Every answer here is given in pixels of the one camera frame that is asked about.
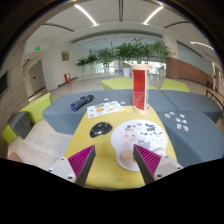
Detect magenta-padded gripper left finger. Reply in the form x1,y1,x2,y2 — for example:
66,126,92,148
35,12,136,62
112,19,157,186
48,144,97,188

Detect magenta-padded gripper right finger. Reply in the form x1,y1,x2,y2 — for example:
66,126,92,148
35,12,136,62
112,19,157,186
132,143,184,185

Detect black computer mouse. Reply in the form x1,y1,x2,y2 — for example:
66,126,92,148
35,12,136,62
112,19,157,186
89,121,114,139

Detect round white printed mouse pad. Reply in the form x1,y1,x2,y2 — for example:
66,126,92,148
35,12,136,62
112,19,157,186
110,119,169,173

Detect group of small stickers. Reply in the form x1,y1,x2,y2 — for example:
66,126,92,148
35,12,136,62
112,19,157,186
163,111,190,132

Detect long grey upholstered bench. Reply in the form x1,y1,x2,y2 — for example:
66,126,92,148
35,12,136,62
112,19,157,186
42,88,174,136

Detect white sticker sheet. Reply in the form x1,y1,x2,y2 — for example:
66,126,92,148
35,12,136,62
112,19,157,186
86,100,125,119

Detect lime green upholstered seat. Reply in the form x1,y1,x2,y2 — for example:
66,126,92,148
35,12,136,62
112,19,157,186
1,92,53,145

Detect small dark grey ottoman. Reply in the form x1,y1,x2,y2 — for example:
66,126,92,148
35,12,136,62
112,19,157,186
7,111,32,140

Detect red panelled cylinder stand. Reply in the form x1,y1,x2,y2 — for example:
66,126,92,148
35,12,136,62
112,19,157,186
130,63,153,116

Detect lime green upholstered bench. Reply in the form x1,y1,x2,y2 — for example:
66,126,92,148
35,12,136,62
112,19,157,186
159,78,191,93
100,77,158,91

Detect red fire extinguisher box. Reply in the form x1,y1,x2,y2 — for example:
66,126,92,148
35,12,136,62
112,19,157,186
63,72,72,84

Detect grey door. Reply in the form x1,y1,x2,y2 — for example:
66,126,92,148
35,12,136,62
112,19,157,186
28,59,47,95

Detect row of potted plants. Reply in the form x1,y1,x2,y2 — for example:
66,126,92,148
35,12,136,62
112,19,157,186
75,38,173,78

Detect ceiling strip lights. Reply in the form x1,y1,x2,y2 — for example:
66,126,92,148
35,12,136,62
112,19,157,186
73,3,214,51

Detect brass wall plaque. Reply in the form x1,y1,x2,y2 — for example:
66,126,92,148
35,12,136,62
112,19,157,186
61,50,70,62

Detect black wall screen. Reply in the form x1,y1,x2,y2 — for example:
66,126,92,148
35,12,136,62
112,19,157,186
0,70,9,98

